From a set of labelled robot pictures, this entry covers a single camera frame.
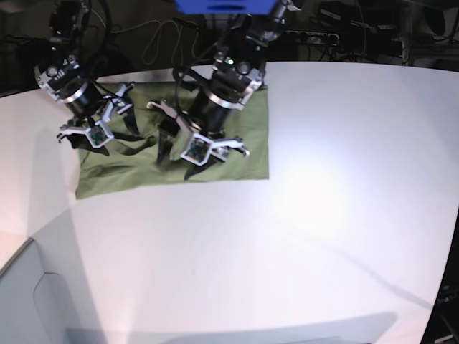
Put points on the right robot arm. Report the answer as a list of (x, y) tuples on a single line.
[(68, 23)]

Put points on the grey panel at table corner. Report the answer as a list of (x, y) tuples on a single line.
[(30, 311)]

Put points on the green T-shirt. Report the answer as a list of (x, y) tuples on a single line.
[(152, 146)]

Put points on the blue plastic box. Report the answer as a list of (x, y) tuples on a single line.
[(225, 6)]

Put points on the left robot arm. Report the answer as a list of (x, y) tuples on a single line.
[(244, 41)]

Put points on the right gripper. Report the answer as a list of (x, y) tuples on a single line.
[(91, 105)]

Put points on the black power strip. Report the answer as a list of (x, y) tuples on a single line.
[(312, 38)]

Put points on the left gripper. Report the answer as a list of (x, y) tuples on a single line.
[(227, 90)]

